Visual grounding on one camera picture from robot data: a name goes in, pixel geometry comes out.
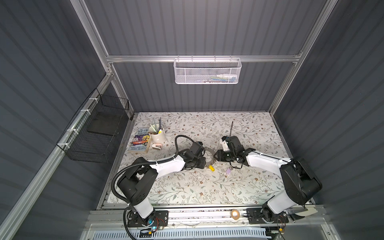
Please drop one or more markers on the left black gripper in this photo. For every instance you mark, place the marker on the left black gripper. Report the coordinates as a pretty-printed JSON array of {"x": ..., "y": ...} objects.
[{"x": 202, "y": 163}]

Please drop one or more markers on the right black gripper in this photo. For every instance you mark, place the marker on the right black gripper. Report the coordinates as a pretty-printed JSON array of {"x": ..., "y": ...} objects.
[{"x": 220, "y": 155}]

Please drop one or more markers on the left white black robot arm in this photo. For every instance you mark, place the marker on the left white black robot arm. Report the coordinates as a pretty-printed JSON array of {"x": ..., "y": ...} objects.
[{"x": 134, "y": 183}]

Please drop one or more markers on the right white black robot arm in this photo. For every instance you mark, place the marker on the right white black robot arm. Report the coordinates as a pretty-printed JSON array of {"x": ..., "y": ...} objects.
[{"x": 300, "y": 182}]

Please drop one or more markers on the white pen cup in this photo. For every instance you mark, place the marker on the white pen cup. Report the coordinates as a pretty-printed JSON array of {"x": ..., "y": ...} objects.
[{"x": 157, "y": 135}]

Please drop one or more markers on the colourful paperback book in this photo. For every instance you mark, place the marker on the colourful paperback book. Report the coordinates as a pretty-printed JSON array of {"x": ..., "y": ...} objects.
[{"x": 141, "y": 141}]

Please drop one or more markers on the roll of tape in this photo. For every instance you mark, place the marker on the roll of tape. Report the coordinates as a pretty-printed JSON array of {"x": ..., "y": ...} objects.
[{"x": 235, "y": 214}]

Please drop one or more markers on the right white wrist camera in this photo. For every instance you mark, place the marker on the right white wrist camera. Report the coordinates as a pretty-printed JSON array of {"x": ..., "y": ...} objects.
[{"x": 225, "y": 144}]

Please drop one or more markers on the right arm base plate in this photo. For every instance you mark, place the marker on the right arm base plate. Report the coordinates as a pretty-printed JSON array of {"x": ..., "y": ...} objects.
[{"x": 264, "y": 216}]

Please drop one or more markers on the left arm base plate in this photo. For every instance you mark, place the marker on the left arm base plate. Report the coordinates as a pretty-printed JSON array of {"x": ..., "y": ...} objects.
[{"x": 155, "y": 219}]

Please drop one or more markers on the white wire mesh basket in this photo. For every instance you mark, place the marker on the white wire mesh basket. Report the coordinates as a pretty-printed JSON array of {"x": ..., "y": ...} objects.
[{"x": 207, "y": 71}]

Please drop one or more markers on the black wire mesh basket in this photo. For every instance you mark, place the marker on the black wire mesh basket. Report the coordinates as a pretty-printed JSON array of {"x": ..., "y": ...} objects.
[{"x": 98, "y": 132}]

